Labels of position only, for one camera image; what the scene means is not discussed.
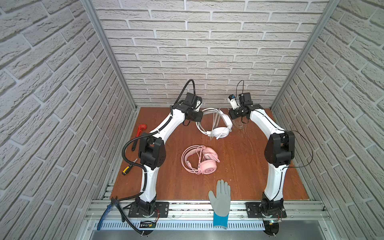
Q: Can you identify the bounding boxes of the pink headphones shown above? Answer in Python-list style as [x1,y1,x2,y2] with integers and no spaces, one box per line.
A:
[181,145,221,175]

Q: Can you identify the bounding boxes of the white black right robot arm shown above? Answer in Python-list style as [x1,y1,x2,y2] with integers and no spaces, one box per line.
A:
[229,100,296,216]

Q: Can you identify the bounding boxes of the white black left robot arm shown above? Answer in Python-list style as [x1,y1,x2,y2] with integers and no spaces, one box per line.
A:
[135,99,203,215]

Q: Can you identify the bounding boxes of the red black pipe wrench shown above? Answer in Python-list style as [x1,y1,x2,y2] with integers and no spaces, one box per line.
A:
[131,124,147,152]

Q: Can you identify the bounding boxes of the black yellow screwdriver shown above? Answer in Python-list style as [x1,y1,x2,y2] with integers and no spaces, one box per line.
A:
[122,164,134,176]

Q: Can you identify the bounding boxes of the grey blue work glove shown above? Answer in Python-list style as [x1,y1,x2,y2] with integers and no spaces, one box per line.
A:
[208,180,231,230]

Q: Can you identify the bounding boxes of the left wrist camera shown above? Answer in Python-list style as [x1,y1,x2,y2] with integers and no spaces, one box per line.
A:
[183,93,203,110]

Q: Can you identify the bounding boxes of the aluminium floor rail left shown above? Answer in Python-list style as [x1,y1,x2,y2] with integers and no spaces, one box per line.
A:
[116,107,140,164]

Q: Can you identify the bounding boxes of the black corrugated cable conduit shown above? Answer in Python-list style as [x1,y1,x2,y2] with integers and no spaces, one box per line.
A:
[120,78,196,202]

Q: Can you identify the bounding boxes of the aluminium corner post left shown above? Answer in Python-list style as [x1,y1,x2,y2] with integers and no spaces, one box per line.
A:
[82,0,138,111]

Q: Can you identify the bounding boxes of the aluminium corner post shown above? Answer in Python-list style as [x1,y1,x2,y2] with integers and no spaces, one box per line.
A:
[270,0,340,111]
[82,0,138,111]

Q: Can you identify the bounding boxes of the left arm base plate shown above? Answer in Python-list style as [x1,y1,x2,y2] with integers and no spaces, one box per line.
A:
[128,201,170,218]

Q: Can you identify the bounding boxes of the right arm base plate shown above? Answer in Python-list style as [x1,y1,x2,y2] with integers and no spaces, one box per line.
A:
[245,201,287,219]

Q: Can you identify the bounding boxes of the blue cable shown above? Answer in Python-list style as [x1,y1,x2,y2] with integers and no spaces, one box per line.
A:
[96,197,118,231]

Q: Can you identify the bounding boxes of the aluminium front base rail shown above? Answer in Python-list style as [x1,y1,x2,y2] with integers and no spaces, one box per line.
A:
[76,200,337,240]

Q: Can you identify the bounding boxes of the aluminium corner post right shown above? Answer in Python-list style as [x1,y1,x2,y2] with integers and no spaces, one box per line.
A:
[270,0,340,111]

